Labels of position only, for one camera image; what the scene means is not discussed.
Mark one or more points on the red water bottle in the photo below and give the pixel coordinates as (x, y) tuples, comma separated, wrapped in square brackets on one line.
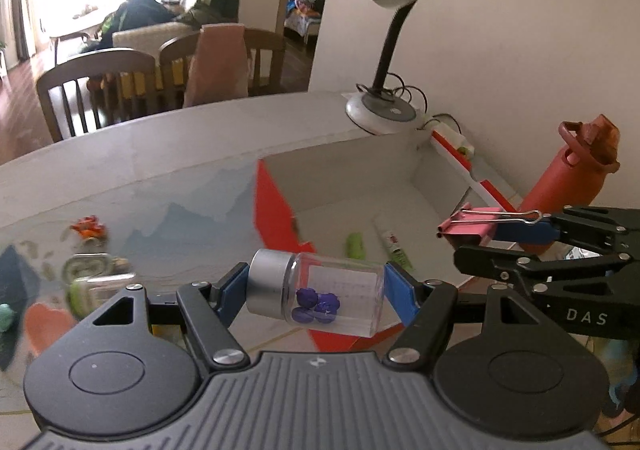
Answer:
[(560, 180)]

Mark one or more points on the pink heart-shaped object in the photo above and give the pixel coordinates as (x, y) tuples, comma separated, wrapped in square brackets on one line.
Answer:
[(47, 327)]

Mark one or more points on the white tube green label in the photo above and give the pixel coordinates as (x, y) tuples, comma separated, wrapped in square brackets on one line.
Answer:
[(395, 247)]

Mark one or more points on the dark clothing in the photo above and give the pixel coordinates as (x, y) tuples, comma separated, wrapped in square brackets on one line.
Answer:
[(130, 14)]

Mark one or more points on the small glass jar silver lid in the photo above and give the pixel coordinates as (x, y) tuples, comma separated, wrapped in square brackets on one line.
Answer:
[(267, 280)]

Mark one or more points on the glass bottle green lid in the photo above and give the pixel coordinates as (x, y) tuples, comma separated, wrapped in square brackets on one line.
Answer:
[(107, 287)]

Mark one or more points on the white power strip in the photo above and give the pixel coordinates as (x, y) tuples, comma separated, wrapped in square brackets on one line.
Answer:
[(452, 137)]

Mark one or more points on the dark wooden chair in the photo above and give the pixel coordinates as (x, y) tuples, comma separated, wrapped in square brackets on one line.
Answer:
[(267, 42), (175, 47), (95, 62)]

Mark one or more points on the orange toy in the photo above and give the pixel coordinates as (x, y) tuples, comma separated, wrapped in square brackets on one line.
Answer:
[(87, 228)]

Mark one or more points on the yellow seat cushion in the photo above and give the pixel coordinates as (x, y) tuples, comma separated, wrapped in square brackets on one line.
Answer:
[(130, 82)]

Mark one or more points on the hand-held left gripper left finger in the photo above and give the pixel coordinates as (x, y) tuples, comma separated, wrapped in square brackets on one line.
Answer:
[(234, 291)]

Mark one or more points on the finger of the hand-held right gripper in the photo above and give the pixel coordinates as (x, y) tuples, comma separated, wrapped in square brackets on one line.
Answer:
[(492, 262), (525, 231)]

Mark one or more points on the bed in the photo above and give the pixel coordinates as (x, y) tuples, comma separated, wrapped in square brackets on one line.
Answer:
[(305, 4)]

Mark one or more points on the small teal toy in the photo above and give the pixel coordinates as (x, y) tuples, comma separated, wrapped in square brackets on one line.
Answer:
[(5, 317)]

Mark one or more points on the purple bead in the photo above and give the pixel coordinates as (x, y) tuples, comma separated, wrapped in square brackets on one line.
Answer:
[(328, 302), (305, 297)]

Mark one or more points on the pink cloth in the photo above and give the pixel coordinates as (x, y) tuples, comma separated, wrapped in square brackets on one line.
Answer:
[(217, 64)]

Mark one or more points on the pink binder clip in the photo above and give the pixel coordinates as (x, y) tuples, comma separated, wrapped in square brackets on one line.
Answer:
[(467, 225)]

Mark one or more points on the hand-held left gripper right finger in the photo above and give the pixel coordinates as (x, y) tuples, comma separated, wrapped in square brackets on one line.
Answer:
[(400, 292)]

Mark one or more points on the beige sofa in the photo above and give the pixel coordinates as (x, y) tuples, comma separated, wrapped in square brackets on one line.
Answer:
[(145, 34)]

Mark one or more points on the small green tube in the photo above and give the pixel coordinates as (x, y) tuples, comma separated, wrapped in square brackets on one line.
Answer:
[(355, 245)]

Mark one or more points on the orange and white cardboard box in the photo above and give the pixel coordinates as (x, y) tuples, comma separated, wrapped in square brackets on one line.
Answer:
[(350, 190)]

